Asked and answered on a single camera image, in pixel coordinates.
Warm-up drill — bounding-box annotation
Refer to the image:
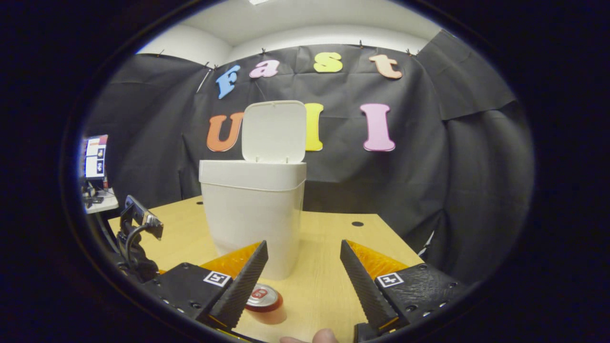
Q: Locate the white desktop garbage bin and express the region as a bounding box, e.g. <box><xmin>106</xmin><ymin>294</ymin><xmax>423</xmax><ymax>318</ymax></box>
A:
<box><xmin>199</xmin><ymin>100</ymin><xmax>307</xmax><ymax>281</ymax></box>

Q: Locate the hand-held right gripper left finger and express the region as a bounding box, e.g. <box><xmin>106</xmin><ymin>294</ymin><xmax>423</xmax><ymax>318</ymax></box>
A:
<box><xmin>142</xmin><ymin>240</ymin><xmax>269</xmax><ymax>333</ymax></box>

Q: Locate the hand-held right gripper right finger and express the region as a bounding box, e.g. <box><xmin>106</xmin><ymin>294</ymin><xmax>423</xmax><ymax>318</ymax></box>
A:
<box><xmin>340</xmin><ymin>239</ymin><xmax>471</xmax><ymax>335</ymax></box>

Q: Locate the computer monitor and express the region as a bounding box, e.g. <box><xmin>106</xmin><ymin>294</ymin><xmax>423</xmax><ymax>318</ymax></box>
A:
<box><xmin>84</xmin><ymin>135</ymin><xmax>110</xmax><ymax>180</ymax></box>

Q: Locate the wooden desktop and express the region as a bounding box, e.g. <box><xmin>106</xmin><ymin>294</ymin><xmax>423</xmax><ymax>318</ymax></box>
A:
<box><xmin>107</xmin><ymin>195</ymin><xmax>426</xmax><ymax>343</ymax></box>

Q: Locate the white side table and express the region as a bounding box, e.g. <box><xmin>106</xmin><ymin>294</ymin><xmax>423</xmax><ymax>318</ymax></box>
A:
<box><xmin>83</xmin><ymin>187</ymin><xmax>120</xmax><ymax>214</ymax></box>

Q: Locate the red pop can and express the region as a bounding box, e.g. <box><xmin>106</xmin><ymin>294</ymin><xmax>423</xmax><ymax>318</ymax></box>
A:
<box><xmin>245</xmin><ymin>283</ymin><xmax>287</xmax><ymax>325</ymax></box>

